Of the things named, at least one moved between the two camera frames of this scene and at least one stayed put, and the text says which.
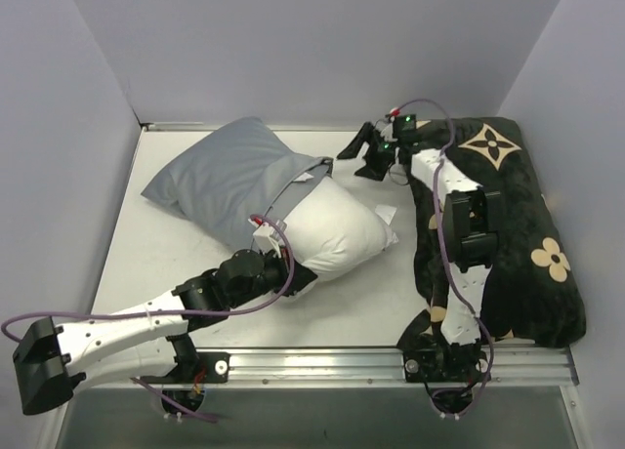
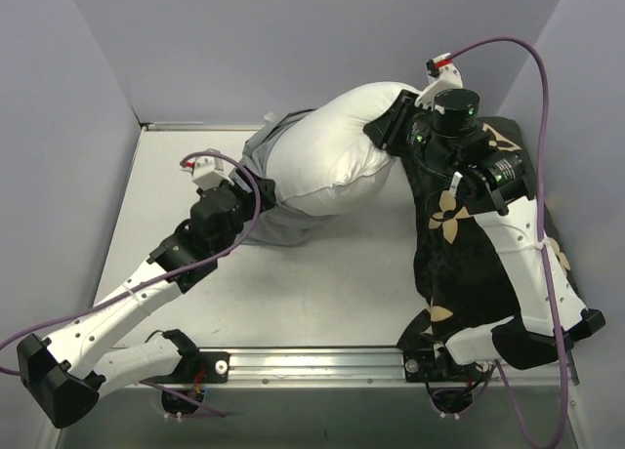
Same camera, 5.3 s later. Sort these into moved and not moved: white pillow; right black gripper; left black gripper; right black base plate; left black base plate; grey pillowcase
Moved: white pillow; grey pillowcase; left black gripper; right black gripper
Not moved: right black base plate; left black base plate
